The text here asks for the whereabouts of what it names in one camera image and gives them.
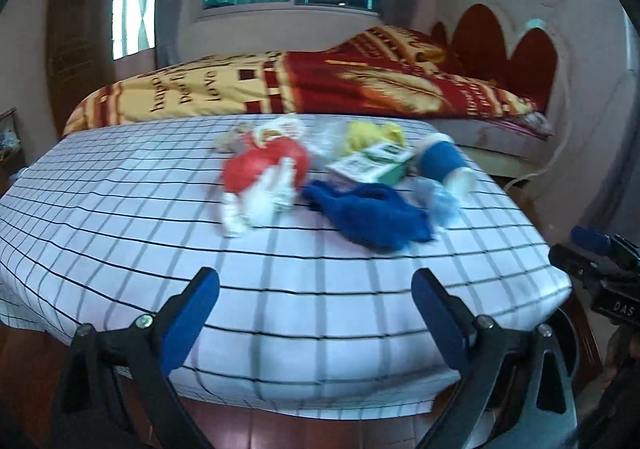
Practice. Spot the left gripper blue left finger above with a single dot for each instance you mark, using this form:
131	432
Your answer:
89	410

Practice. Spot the red yellow patterned blanket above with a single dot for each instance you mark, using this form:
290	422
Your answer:
385	71

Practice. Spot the yellow cloth bundle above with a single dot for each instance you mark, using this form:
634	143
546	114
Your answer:
360	135

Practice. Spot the green white carton box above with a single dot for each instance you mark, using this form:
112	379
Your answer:
383	162

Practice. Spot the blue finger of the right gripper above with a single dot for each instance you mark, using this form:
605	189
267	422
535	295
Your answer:
621	251
593	271

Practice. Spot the clear plastic bag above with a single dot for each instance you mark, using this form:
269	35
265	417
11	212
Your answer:
325	141

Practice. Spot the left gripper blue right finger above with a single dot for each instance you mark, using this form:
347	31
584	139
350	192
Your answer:
522	375

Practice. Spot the red white snack wrapper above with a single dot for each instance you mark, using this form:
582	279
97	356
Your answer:
242	137

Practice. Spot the brown wooden door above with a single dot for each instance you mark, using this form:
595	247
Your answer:
76	54

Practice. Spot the blue white paper cup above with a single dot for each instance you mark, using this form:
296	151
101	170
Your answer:
438	158

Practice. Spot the red plastic bag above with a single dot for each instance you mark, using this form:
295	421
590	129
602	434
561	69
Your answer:
243	170

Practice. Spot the blue cloth rag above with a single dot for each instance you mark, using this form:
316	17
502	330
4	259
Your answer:
373	215

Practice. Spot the bed with red headboard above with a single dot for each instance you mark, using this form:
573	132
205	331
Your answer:
477	49

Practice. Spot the white grid tablecloth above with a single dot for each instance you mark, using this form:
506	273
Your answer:
111	222

